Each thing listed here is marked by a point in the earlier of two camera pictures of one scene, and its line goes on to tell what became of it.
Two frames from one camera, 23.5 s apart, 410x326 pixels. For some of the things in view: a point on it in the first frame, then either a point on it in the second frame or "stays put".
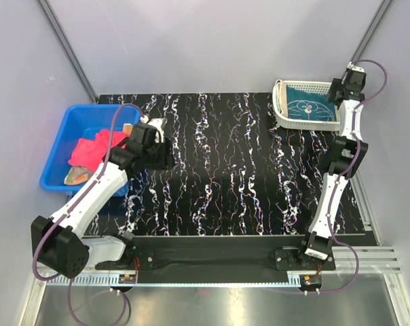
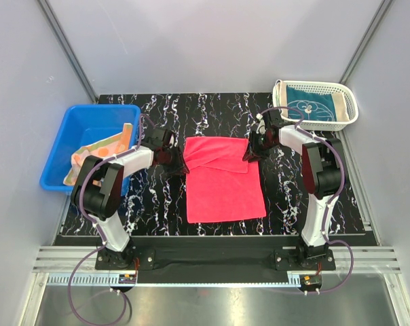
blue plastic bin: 82,122 stays put
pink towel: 90,153 → 222,184
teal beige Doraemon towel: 303,103 stays put
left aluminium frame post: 69,50 stays put
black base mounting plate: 221,252 stays put
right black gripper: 336,83 → 252,152
